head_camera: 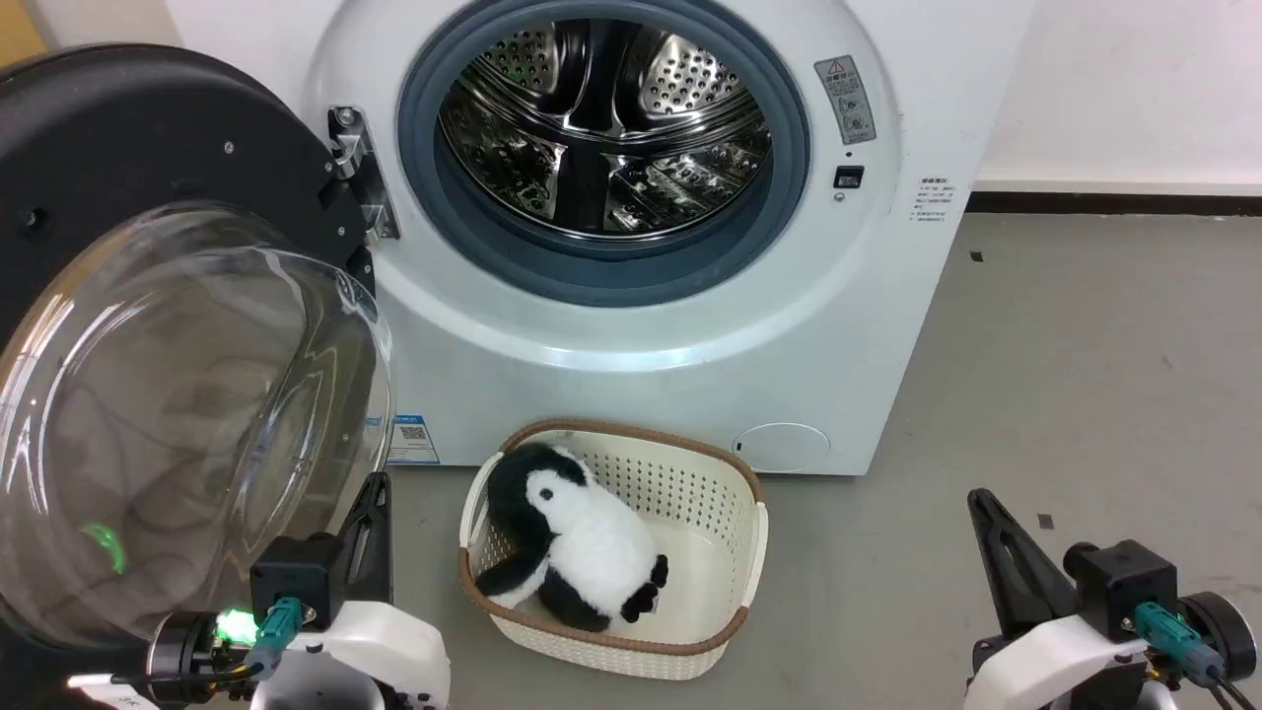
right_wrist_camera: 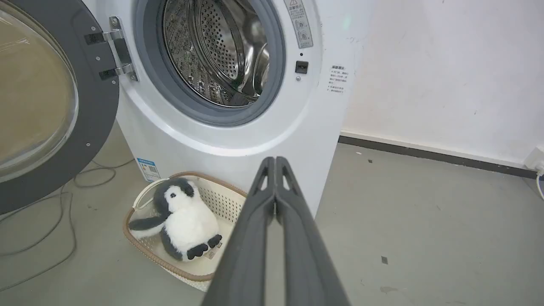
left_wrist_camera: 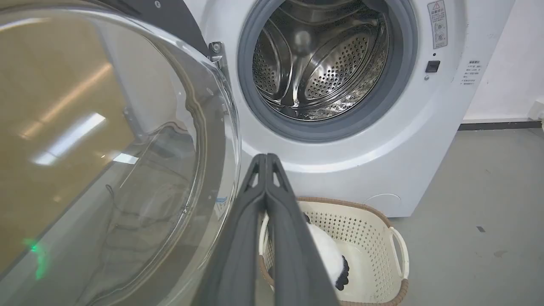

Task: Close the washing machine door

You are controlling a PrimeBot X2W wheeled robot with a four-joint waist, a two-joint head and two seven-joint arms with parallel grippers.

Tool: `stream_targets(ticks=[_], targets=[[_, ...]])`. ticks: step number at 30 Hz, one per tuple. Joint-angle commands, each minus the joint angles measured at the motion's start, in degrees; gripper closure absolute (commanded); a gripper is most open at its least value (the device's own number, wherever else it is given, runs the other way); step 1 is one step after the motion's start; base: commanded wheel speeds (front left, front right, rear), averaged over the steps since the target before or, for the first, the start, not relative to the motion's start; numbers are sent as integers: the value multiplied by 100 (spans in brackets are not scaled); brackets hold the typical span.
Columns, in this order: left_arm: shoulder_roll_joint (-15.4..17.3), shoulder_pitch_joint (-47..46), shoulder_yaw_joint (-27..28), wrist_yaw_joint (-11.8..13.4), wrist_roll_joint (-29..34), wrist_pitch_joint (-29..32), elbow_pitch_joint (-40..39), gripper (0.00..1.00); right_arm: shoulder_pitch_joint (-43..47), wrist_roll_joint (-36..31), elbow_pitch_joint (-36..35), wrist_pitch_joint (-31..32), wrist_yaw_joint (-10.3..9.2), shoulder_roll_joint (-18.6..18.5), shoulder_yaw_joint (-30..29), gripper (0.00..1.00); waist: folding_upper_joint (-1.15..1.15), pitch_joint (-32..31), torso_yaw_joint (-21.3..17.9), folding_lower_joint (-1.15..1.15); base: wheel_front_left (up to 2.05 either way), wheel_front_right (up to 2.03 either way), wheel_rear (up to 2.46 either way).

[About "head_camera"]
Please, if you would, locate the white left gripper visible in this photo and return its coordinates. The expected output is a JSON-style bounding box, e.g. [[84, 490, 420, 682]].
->
[[250, 472, 453, 710]]

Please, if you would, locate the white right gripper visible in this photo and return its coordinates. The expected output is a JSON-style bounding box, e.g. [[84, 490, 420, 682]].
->
[[964, 488, 1152, 710]]

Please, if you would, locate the white front-load washing machine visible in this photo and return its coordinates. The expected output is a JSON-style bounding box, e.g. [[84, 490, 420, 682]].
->
[[163, 0, 1036, 479]]

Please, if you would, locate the metal door hinge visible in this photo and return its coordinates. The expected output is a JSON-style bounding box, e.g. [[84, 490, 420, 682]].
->
[[328, 106, 400, 244]]

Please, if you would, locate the black door with glass bowl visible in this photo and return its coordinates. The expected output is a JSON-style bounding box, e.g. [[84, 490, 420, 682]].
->
[[0, 42, 397, 681]]

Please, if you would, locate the blue and white label sticker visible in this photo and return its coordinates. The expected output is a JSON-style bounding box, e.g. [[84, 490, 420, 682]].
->
[[386, 414, 441, 465]]

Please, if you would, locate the black and white penguin plush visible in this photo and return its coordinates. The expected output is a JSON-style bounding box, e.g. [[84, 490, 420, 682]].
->
[[474, 442, 670, 634]]

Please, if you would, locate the round white filter cover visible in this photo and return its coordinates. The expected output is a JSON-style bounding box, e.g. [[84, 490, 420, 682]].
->
[[733, 423, 831, 473]]

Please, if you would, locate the cream perforated laundry basket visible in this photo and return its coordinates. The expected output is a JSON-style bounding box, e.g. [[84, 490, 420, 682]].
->
[[457, 419, 769, 681]]

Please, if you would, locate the small printed text sticker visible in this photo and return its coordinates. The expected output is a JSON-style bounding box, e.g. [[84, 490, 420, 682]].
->
[[909, 177, 953, 225]]

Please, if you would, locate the shiny perforated steel drum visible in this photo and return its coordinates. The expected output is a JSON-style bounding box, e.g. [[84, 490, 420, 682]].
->
[[437, 18, 773, 239]]

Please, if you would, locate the grey warning sticker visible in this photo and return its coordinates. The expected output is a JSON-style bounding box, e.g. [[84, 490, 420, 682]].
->
[[814, 55, 877, 146]]

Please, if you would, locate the left cable with teal plug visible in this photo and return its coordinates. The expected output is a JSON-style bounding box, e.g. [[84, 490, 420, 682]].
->
[[110, 597, 305, 687]]

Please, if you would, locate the cable with teal plug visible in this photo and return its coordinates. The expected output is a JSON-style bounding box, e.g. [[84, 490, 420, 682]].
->
[[1134, 602, 1245, 710], [110, 597, 305, 687]]

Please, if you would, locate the right cable with teal plug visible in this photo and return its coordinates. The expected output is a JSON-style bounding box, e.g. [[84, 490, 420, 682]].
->
[[1134, 602, 1245, 710]]

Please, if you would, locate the black wall baseboard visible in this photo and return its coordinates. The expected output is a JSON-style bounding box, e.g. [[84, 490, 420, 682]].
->
[[964, 191, 1262, 217]]

